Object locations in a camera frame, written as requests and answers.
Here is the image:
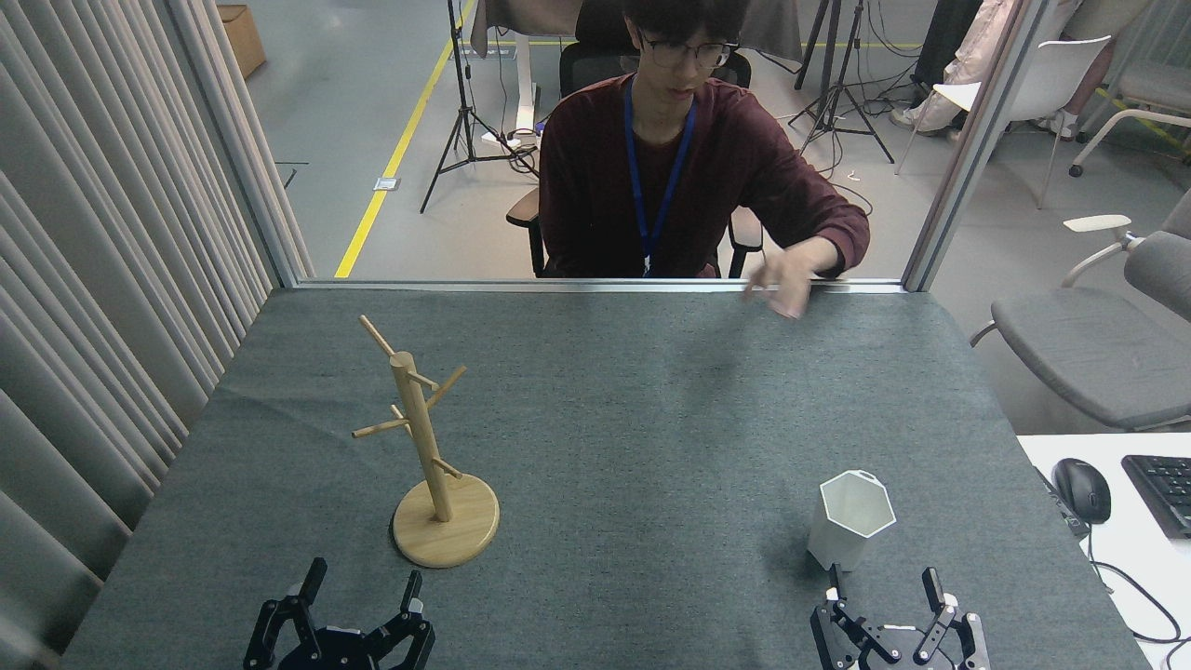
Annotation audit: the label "black office chair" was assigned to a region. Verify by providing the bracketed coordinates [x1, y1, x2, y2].
[505, 0, 766, 279]

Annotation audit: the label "black mouse cable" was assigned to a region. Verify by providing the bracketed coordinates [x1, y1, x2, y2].
[1082, 527, 1191, 663]

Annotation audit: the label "black keyboard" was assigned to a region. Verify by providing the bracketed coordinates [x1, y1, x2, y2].
[1120, 453, 1191, 541]

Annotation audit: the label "blue lanyard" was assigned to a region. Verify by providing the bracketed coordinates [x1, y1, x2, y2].
[622, 76, 699, 276]

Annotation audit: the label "wooden cup rack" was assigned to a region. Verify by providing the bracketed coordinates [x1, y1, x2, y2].
[351, 315, 501, 569]

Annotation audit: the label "grey padded armchair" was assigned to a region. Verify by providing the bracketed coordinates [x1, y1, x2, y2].
[969, 189, 1191, 432]

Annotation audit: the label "grey chair with white frame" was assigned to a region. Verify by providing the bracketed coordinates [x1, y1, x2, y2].
[1067, 56, 1191, 179]

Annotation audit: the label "seated background person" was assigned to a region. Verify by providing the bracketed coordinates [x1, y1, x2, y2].
[888, 0, 1157, 142]

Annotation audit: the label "white power strip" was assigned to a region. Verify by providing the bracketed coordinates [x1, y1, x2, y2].
[479, 125, 542, 152]

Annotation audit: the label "cardboard box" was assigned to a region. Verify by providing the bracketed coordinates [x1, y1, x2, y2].
[218, 4, 268, 79]

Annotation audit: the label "black floor cable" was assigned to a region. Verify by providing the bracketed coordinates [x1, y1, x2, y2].
[815, 154, 876, 217]

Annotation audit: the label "beige pleated curtain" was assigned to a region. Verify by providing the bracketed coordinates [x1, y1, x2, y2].
[0, 0, 315, 670]

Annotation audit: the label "person's left hand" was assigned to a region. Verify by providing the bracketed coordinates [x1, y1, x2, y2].
[743, 244, 818, 321]

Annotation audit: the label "white hexagonal cup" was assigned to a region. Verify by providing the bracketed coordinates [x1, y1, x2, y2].
[807, 470, 897, 572]

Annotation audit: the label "white plastic chair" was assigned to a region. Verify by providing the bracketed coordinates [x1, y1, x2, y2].
[894, 35, 1114, 211]

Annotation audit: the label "white desk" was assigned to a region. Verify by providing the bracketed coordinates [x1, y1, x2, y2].
[1015, 432, 1191, 670]

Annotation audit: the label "black tripod stand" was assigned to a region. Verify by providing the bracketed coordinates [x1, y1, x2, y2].
[786, 0, 896, 166]
[419, 0, 541, 215]

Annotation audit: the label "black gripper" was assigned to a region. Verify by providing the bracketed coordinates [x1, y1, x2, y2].
[810, 563, 990, 670]
[244, 557, 436, 670]

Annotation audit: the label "black-rimmed glasses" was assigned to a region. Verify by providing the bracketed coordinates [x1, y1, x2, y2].
[636, 30, 742, 71]

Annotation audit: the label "grey felt table cover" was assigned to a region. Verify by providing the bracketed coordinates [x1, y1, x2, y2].
[60, 287, 1153, 670]

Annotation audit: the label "black computer mouse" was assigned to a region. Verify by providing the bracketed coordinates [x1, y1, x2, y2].
[1051, 457, 1113, 525]

